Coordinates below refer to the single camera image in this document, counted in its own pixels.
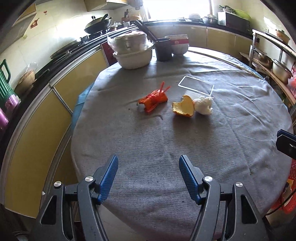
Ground microwave oven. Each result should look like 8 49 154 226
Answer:
217 11 250 33

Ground brown clay pot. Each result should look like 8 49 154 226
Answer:
15 70 35 95

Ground orange peel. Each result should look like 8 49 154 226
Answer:
172 95 195 118

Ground black wok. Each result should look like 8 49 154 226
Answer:
84 14 112 34

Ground orange plastic bag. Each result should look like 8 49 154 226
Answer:
137 81 170 113

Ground grey tablecloth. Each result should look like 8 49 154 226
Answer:
71 52 293 240

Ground purple thermos bottle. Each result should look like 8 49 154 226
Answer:
0 108 9 138

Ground green thermos jug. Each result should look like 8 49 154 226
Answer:
1 59 19 111

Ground clear plastic tray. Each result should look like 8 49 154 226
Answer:
178 76 214 97

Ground yellow pot with lid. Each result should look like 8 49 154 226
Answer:
275 29 290 44

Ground white tissue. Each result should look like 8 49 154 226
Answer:
193 97 213 115

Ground red plastic trash basket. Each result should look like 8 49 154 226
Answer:
271 159 295 214

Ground yellow lower cabinets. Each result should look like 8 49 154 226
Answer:
0 24 254 219

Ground stacked red white bowls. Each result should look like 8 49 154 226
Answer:
165 34 189 56

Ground black chopstick holder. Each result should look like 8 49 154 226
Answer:
154 38 172 62

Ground steel pot on shelf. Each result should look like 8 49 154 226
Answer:
272 59 292 84

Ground bagged white bowls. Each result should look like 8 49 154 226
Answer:
107 31 153 55

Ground large white basin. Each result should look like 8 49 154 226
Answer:
113 46 154 70

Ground metal kitchen shelf rack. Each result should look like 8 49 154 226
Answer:
240 29 295 105

